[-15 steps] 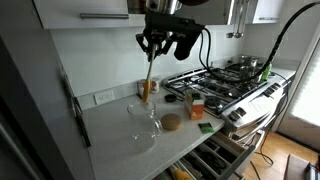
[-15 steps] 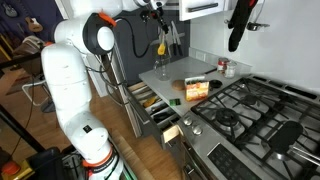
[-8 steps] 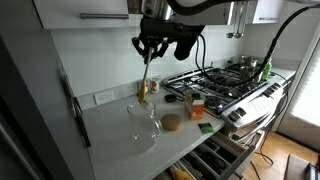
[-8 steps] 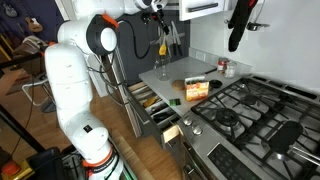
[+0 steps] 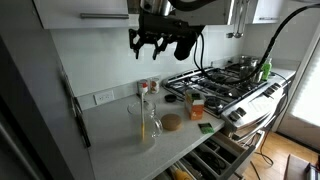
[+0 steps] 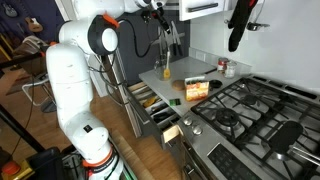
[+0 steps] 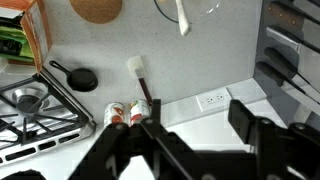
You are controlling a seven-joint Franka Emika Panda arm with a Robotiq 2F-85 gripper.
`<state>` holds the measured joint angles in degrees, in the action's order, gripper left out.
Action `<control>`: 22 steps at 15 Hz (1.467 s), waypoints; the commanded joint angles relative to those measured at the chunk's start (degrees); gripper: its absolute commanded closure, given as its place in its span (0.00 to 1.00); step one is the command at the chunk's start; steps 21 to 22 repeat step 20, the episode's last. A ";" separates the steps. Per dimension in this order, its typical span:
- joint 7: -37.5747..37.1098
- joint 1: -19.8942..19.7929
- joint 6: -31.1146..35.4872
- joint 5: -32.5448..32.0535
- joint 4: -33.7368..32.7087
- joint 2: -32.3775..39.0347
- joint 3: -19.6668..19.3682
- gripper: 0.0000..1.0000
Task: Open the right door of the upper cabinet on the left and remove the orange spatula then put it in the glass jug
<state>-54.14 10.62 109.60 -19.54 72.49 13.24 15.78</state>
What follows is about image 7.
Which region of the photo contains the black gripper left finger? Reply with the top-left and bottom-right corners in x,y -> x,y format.
68,98 -> 214,180

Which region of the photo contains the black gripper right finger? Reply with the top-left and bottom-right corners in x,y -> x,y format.
228,98 -> 320,180

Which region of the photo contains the orange spatula wooden handle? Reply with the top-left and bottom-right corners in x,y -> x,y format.
174,0 -> 192,37

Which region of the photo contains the red label tin can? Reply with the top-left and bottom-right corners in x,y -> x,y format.
129,98 -> 152,126

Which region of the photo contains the small black cast-iron skillet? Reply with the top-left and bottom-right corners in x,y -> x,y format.
48,59 -> 99,93

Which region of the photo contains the stainless gas stove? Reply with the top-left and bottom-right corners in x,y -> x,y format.
0,71 -> 98,168

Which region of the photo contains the round cork trivet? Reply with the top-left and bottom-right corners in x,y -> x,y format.
68,0 -> 123,25

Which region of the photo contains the orange tea box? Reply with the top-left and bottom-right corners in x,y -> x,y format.
0,0 -> 53,74

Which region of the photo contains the clear glass pitcher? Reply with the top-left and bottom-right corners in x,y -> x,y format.
153,0 -> 224,25

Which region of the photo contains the white brush dark red handle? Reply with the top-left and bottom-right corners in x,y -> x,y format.
126,55 -> 154,107

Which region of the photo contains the white wall outlet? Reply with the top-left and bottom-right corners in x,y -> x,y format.
195,87 -> 233,113

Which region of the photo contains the wooden handled kitchen knife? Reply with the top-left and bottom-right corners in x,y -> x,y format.
266,0 -> 320,33

